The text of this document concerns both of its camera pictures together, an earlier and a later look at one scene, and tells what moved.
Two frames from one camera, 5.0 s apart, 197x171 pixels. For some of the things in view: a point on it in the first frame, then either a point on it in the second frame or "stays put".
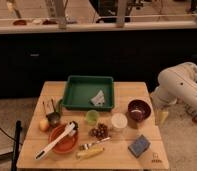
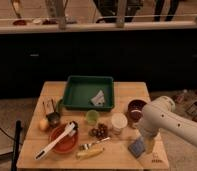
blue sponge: x=139 y=145 stays put
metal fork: x=86 y=146 stays put
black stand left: x=15 y=158 stays put
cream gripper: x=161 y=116 to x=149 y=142
